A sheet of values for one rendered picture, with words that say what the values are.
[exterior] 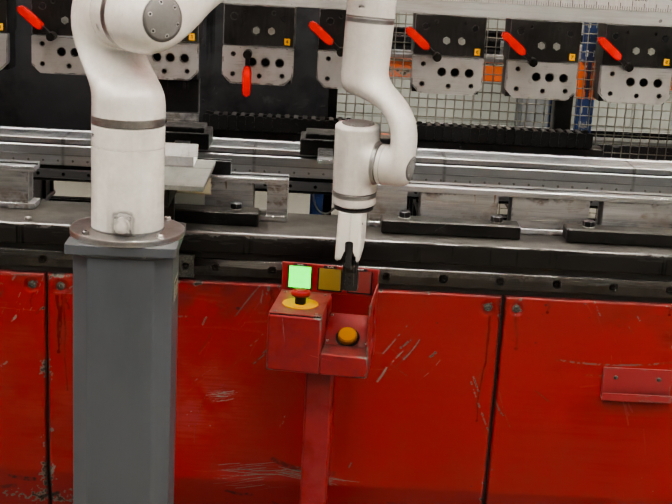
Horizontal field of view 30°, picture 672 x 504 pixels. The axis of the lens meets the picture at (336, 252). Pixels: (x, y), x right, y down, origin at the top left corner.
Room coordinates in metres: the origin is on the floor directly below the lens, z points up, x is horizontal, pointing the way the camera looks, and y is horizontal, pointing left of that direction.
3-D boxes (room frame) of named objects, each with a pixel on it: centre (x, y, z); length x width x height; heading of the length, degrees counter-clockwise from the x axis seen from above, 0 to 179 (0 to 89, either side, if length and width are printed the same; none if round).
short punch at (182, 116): (2.69, 0.36, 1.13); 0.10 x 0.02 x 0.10; 91
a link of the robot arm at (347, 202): (2.34, -0.03, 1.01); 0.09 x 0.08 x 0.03; 174
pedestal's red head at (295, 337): (2.39, 0.02, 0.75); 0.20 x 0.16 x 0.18; 84
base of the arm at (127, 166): (2.03, 0.35, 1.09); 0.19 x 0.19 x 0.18
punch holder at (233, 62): (2.69, 0.19, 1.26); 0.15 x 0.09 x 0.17; 91
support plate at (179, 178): (2.54, 0.36, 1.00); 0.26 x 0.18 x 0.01; 1
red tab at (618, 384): (2.55, -0.67, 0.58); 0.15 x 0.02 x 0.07; 91
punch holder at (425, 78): (2.70, -0.21, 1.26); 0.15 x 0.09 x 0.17; 91
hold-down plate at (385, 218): (2.64, -0.24, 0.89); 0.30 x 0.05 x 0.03; 91
